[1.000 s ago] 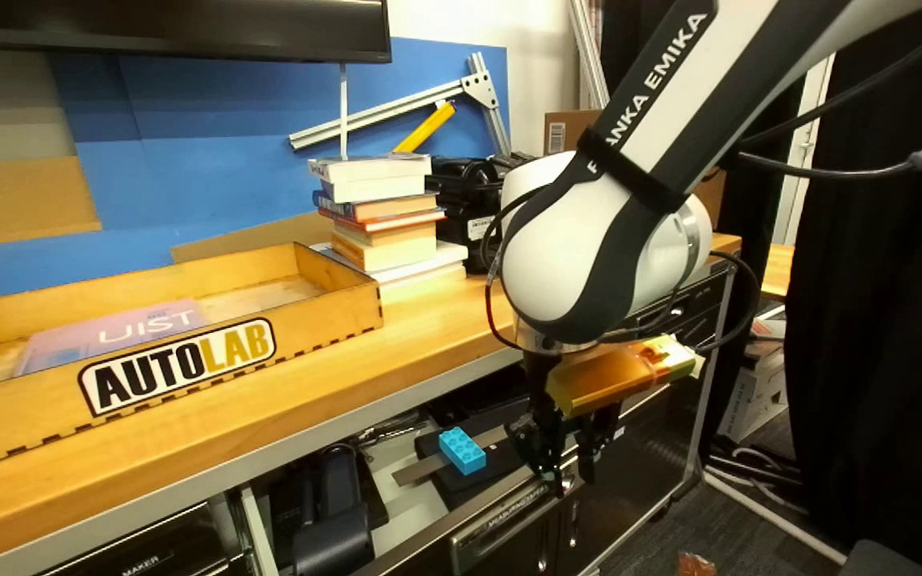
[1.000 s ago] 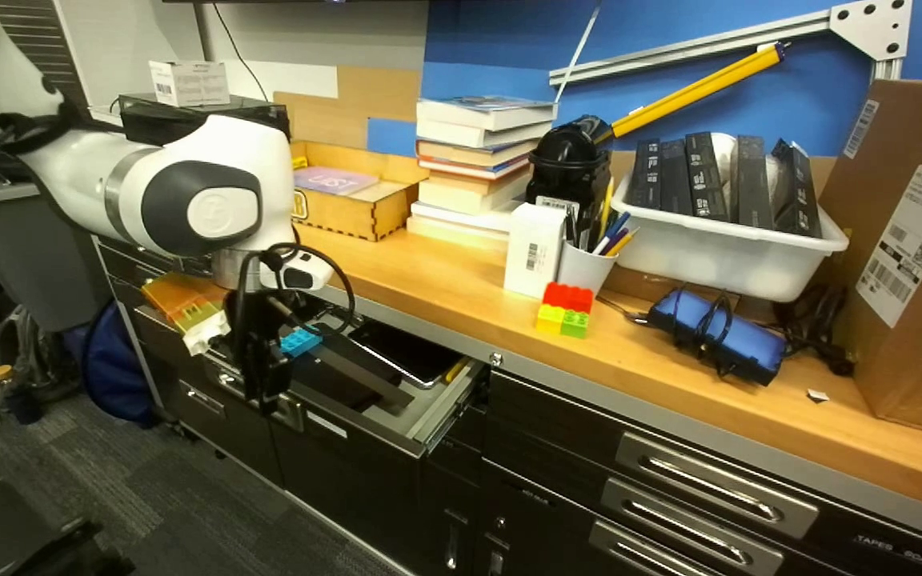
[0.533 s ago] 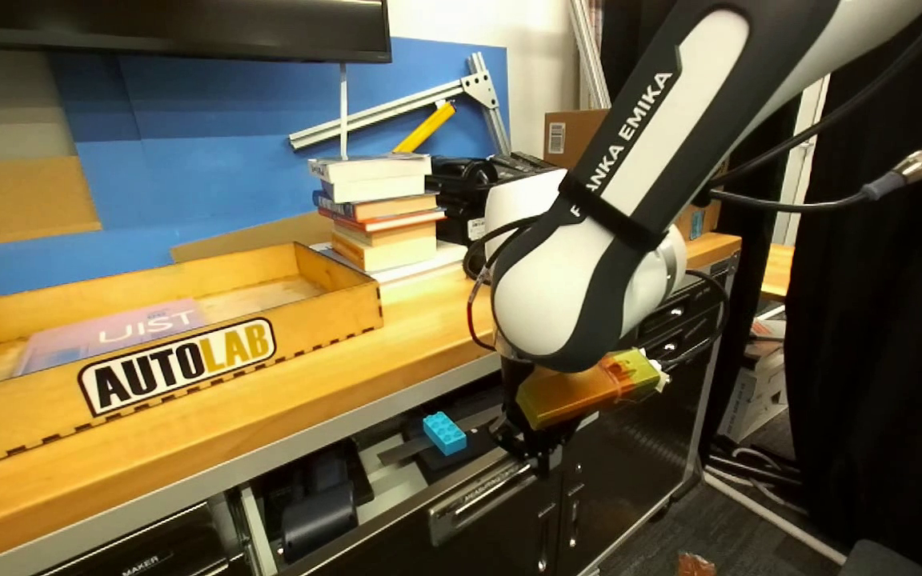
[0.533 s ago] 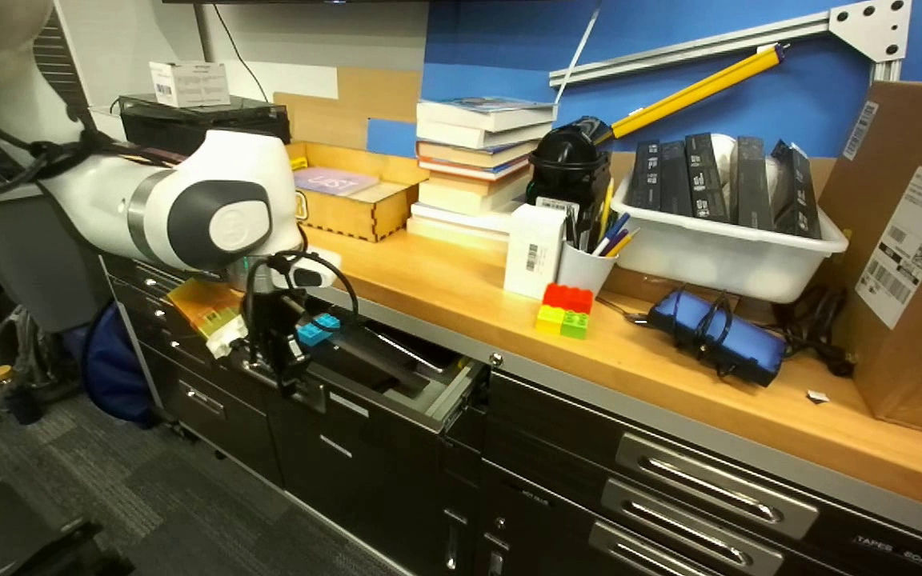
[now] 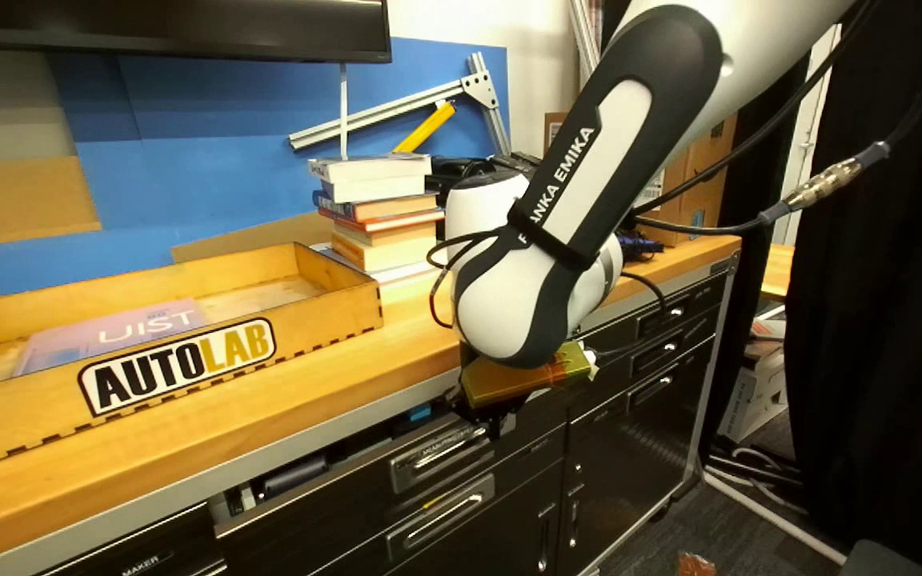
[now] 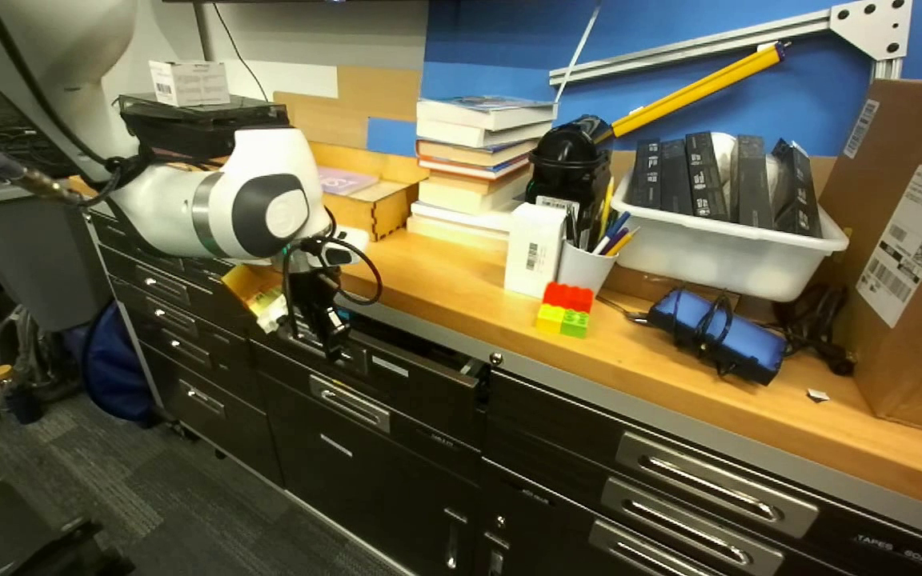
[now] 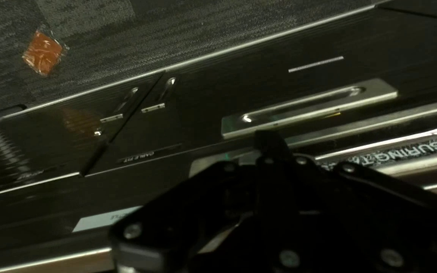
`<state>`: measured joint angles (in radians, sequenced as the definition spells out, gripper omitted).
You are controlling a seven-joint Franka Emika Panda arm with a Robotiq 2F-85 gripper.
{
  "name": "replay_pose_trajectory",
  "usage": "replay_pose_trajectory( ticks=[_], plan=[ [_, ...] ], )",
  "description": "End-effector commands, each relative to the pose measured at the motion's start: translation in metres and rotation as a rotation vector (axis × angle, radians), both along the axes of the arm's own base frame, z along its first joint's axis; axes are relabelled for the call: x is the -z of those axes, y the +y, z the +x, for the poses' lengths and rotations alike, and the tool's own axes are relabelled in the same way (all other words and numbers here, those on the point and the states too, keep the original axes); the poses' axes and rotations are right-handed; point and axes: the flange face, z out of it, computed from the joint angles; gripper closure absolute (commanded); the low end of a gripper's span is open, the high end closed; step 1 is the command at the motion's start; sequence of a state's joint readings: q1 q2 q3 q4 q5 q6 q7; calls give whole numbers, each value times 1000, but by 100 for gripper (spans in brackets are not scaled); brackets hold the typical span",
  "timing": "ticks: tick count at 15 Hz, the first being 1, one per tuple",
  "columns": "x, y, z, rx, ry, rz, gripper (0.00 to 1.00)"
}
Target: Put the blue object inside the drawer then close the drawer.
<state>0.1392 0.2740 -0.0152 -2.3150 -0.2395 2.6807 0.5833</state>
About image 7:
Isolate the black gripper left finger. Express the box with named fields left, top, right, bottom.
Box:
left=108, top=128, right=283, bottom=269

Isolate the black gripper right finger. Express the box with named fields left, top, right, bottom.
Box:
left=272, top=128, right=437, bottom=273

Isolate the measuring tape with white print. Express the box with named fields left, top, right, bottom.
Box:
left=315, top=127, right=437, bottom=178

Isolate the orange tape patch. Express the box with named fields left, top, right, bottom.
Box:
left=22, top=28, right=70, bottom=78

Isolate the grey ribbed hose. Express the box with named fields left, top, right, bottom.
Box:
left=0, top=119, right=34, bottom=186

